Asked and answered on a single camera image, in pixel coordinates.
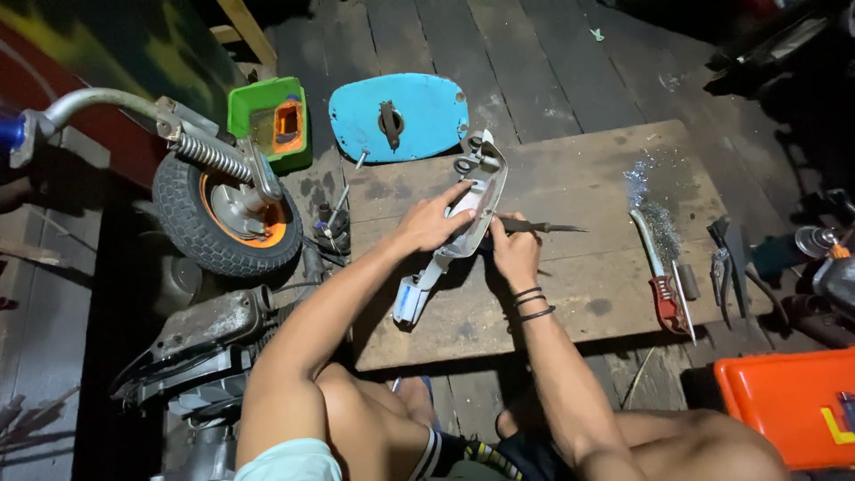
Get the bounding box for small grey metal cylinder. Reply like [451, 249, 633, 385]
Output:
[679, 263, 701, 301]

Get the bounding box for dark vehicle part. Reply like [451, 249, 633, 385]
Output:
[704, 0, 855, 98]

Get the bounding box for silver scooter housing part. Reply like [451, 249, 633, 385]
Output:
[392, 130, 509, 329]

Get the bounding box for pile of metal shavings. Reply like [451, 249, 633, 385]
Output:
[623, 159, 684, 263]

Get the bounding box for person's leg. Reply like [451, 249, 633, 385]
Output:
[314, 363, 442, 481]
[496, 408, 790, 481]

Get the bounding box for dark pliers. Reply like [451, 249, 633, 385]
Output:
[707, 219, 737, 330]

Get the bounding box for plywood work board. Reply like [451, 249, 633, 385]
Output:
[346, 119, 776, 372]

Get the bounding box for grey scooter fork with spring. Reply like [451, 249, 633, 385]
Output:
[12, 87, 285, 203]

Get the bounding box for blue scooter side cover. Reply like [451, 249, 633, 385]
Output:
[328, 73, 470, 164]

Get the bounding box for dark metal file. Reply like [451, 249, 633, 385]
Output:
[500, 218, 589, 235]

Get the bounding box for person's right hand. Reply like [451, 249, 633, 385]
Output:
[489, 212, 544, 292]

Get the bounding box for teal angle grinder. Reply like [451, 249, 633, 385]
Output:
[751, 226, 840, 283]

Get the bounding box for person's right leg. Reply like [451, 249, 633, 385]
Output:
[496, 408, 790, 481]

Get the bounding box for blue flip-flop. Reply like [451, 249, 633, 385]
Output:
[390, 375, 436, 432]

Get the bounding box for green plastic box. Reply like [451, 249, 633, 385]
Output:
[226, 76, 314, 176]

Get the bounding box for person's left leg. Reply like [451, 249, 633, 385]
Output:
[314, 363, 442, 481]

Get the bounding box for grimy scooter engine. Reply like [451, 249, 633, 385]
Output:
[110, 246, 335, 481]

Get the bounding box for grey can with orange cap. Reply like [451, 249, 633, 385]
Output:
[811, 243, 855, 318]

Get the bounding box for thin metal rod tool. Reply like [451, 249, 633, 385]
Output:
[671, 260, 697, 346]

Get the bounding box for cluster of dark sockets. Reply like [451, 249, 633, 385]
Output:
[313, 200, 352, 256]

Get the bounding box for orange plastic toolbox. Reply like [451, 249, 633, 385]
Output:
[712, 346, 855, 473]

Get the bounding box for person's left hand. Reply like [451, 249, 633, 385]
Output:
[394, 180, 478, 254]

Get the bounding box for wooden frame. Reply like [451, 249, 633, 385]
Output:
[209, 0, 279, 76]

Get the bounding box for dark striped shorts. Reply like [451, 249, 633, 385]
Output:
[409, 428, 575, 481]

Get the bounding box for red-handled wire brush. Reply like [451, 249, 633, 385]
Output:
[628, 208, 693, 335]

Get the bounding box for scooter wheel with orange rim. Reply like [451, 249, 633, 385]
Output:
[151, 151, 304, 279]

